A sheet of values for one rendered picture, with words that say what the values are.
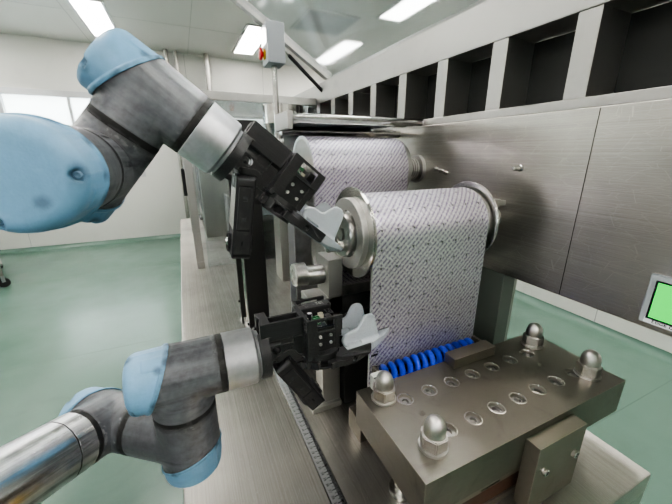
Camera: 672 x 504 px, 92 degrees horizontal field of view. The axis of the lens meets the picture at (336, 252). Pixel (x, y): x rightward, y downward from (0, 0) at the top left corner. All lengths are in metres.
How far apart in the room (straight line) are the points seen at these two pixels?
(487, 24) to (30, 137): 0.74
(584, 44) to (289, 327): 0.60
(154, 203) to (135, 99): 5.63
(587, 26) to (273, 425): 0.82
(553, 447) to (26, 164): 0.60
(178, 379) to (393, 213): 0.36
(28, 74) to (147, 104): 5.86
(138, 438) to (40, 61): 5.93
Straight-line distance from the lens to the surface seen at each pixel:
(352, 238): 0.49
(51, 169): 0.27
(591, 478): 0.72
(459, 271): 0.61
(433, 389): 0.56
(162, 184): 5.98
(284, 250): 1.22
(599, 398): 0.67
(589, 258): 0.64
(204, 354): 0.44
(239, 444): 0.66
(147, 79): 0.41
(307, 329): 0.44
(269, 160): 0.44
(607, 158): 0.63
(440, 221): 0.55
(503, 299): 0.77
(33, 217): 0.28
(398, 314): 0.55
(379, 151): 0.76
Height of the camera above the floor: 1.38
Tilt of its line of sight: 17 degrees down
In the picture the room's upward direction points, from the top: straight up
